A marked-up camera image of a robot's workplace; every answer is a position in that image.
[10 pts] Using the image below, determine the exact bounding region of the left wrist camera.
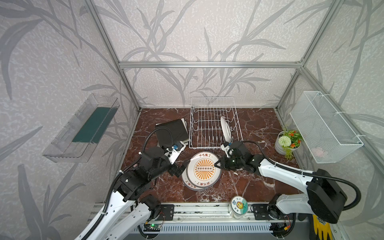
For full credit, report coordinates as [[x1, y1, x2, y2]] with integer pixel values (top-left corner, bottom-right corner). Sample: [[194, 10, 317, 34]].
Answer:
[[165, 141, 186, 165]]

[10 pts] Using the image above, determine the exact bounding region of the round white plate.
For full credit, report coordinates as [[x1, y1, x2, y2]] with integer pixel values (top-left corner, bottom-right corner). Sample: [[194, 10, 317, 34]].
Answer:
[[181, 176, 211, 192], [221, 117, 233, 143], [182, 152, 222, 191], [183, 175, 215, 190]]

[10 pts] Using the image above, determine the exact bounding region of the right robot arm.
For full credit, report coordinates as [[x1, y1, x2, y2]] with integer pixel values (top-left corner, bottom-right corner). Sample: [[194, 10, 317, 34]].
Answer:
[[215, 141, 362, 224]]

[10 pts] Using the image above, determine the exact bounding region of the black square plate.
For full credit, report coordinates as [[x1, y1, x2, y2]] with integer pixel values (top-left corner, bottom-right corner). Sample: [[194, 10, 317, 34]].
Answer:
[[154, 119, 190, 148]]

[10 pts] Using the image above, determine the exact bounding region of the white mesh wall basket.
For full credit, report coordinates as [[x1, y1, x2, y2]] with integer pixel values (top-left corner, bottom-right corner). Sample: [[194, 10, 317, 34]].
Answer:
[[290, 91, 364, 164]]

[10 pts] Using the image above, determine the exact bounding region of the clear plastic wall shelf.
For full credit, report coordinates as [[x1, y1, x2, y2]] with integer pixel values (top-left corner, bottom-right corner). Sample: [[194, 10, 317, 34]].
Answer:
[[43, 94, 120, 163]]

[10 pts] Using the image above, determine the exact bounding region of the aluminium frame rail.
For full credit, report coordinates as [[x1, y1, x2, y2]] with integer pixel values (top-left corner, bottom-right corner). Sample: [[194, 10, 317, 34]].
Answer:
[[119, 62, 301, 69]]

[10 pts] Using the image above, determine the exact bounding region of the yellow work glove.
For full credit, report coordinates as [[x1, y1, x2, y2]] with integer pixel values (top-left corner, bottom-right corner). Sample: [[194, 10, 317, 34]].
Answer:
[[310, 215, 333, 240]]

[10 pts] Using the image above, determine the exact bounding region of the green sponge mat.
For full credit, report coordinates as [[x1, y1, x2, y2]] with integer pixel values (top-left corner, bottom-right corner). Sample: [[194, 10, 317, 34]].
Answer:
[[72, 107, 118, 144]]

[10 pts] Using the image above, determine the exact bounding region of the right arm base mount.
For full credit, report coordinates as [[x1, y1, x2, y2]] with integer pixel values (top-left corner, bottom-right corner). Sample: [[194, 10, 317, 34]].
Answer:
[[250, 204, 296, 221]]

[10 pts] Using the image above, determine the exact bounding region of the potted artificial plant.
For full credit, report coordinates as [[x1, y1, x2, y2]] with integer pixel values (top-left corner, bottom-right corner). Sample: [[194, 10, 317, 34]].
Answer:
[[275, 130, 303, 161]]

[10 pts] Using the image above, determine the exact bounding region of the left circuit board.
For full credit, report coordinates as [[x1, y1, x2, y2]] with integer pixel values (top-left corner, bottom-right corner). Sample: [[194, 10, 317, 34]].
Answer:
[[143, 223, 163, 233]]

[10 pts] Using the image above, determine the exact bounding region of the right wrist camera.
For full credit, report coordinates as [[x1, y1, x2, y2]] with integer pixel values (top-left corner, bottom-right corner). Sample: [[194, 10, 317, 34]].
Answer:
[[221, 142, 233, 158]]

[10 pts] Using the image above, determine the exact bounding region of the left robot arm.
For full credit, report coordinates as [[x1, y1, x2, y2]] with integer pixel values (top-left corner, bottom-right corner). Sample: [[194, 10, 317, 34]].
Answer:
[[77, 139, 186, 240]]

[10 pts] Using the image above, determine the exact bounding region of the right circuit board wiring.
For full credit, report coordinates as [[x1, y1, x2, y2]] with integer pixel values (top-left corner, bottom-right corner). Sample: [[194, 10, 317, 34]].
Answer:
[[269, 222, 292, 238]]

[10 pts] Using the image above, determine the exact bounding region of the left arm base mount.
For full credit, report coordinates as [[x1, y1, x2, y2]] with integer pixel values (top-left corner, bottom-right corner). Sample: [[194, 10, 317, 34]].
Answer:
[[148, 204, 175, 221]]

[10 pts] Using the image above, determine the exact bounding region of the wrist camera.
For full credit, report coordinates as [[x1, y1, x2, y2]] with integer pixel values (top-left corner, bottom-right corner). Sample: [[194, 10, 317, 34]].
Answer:
[[165, 141, 186, 165], [221, 142, 233, 158]]

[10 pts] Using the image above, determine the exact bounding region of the white wire dish rack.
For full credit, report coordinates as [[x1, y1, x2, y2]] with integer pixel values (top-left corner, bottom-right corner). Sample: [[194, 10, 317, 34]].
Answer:
[[189, 97, 243, 149]]

